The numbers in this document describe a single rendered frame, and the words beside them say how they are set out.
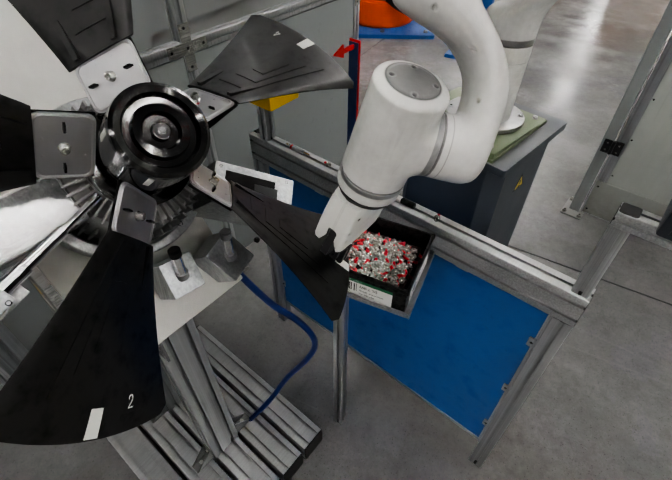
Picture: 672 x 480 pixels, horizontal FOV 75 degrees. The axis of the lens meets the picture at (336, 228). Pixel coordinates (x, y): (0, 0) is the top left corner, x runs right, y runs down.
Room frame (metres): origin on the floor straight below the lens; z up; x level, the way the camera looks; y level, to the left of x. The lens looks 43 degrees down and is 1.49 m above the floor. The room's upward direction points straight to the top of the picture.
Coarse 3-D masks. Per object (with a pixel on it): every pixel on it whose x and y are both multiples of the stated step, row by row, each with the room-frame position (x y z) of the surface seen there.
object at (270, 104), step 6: (282, 96) 0.97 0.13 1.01; (288, 96) 0.99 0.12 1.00; (294, 96) 1.00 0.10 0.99; (252, 102) 0.98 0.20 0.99; (258, 102) 0.96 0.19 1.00; (264, 102) 0.95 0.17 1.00; (270, 102) 0.94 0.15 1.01; (276, 102) 0.95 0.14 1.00; (282, 102) 0.97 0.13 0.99; (288, 102) 0.99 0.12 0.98; (264, 108) 0.95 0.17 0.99; (270, 108) 0.94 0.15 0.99; (276, 108) 0.95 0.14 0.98
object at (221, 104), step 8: (192, 88) 0.61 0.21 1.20; (200, 96) 0.59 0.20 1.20; (208, 96) 0.59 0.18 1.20; (216, 96) 0.59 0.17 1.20; (200, 104) 0.56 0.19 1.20; (208, 104) 0.56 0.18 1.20; (216, 104) 0.56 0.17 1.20; (224, 104) 0.56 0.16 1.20; (232, 104) 0.56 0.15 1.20; (208, 112) 0.54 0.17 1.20; (216, 112) 0.54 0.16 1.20; (208, 120) 0.52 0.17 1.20
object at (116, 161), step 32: (128, 96) 0.46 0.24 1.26; (160, 96) 0.49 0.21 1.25; (96, 128) 0.51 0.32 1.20; (128, 128) 0.44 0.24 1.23; (192, 128) 0.48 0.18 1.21; (96, 160) 0.47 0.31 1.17; (128, 160) 0.41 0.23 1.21; (160, 160) 0.43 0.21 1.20; (192, 160) 0.44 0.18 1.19; (160, 192) 0.48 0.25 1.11
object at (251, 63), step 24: (264, 24) 0.79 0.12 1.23; (240, 48) 0.72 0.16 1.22; (264, 48) 0.72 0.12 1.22; (288, 48) 0.73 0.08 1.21; (312, 48) 0.75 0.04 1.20; (216, 72) 0.64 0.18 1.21; (240, 72) 0.64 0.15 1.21; (264, 72) 0.65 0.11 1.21; (288, 72) 0.66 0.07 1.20; (312, 72) 0.68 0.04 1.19; (336, 72) 0.71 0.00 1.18; (240, 96) 0.58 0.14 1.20; (264, 96) 0.59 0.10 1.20
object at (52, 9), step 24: (24, 0) 0.58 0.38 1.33; (48, 0) 0.58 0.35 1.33; (72, 0) 0.57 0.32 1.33; (96, 0) 0.57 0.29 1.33; (120, 0) 0.58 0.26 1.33; (48, 24) 0.57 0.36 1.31; (72, 24) 0.56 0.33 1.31; (96, 24) 0.56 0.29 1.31; (120, 24) 0.56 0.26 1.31; (72, 48) 0.55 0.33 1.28; (96, 48) 0.55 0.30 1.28
